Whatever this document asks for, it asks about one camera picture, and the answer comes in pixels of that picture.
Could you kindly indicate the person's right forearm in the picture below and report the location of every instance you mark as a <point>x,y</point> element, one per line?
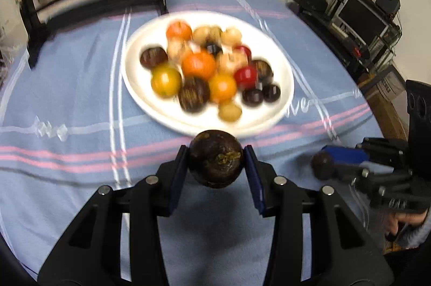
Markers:
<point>417,235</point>

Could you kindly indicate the dark water chestnut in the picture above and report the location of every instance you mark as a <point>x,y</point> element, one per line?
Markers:
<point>252,97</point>
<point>321,164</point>
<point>212,49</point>
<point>271,92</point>

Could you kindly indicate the computer monitor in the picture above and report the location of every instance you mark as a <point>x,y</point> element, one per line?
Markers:
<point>362,18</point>

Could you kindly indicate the pale pepino melon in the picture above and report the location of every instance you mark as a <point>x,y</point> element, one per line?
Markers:
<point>231,36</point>

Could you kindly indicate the blue striped tablecloth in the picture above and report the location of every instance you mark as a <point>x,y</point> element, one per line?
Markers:
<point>67,97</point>

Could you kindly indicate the reddish dark mangosteen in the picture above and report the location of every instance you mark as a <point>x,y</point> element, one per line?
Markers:
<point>153,57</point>

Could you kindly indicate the greenish orange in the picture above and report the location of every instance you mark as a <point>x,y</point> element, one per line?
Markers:
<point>165,80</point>

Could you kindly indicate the black wooden chair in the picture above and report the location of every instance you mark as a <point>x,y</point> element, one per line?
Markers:
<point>33,36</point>

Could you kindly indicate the orange persimmon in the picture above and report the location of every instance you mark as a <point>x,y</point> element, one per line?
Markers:
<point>222,87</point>

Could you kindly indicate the black monitor and speakers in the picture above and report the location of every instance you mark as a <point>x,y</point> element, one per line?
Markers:
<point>311,4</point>

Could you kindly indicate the person's right hand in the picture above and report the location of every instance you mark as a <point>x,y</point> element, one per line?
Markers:
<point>400,220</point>

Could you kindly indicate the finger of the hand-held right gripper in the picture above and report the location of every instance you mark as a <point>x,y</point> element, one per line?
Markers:
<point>346,154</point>
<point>377,178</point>

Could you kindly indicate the white oval plate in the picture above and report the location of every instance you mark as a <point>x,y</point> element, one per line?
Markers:
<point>141,97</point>

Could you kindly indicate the large orange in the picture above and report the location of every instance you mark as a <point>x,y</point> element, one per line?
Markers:
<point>198,64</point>

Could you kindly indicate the large golden pepino melon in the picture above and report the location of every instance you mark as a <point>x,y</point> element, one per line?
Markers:
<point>202,34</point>

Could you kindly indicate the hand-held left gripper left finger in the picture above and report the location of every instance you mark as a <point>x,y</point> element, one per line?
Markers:
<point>178,178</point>

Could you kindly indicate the purple-streaked pepino melon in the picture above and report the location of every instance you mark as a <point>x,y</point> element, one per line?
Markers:
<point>178,50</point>

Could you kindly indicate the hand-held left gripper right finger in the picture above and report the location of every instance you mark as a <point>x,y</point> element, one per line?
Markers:
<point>252,178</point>

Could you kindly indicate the brown-spotted pepino melon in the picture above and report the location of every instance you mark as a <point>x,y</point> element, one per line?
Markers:
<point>230,61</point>

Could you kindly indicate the small mandarin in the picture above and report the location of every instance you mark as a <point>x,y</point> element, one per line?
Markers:
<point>178,30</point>

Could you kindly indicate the red cherry tomato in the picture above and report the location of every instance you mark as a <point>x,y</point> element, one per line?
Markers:
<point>243,51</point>
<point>245,76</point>

